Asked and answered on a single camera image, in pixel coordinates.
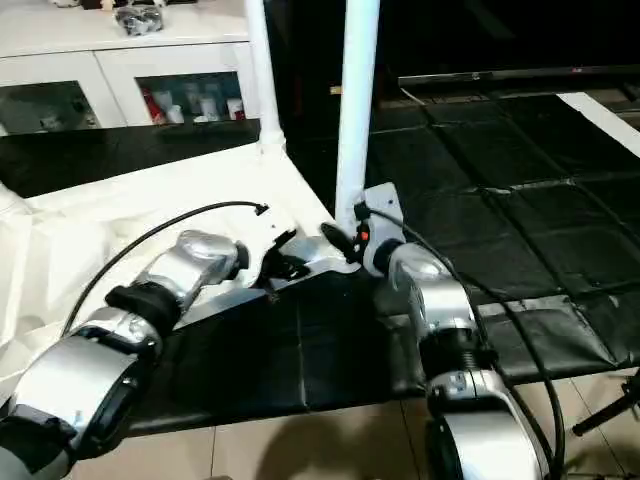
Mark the white plastic table top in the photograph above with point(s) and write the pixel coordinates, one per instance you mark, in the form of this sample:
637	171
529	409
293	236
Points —
90	230

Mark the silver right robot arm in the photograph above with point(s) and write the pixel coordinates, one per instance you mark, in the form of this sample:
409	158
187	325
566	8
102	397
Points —
450	320

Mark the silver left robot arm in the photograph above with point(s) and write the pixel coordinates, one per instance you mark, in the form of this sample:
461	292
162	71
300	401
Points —
140	320

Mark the black work mat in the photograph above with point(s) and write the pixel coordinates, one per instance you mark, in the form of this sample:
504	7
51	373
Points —
500	290

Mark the small brown tag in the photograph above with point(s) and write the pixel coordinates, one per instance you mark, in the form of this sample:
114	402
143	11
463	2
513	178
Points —
336	91

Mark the long black bar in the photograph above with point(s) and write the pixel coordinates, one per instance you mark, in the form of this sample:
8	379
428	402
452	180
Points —
520	75

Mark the white glass-door cabinet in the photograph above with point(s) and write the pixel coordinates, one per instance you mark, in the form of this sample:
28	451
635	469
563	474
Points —
110	60

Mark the flat white board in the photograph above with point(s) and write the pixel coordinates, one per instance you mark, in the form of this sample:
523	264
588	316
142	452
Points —
600	122

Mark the dark object on cabinet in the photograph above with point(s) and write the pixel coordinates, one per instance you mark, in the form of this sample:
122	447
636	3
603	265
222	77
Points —
139	19

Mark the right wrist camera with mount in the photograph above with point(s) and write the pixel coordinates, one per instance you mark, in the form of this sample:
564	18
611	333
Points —
382	210

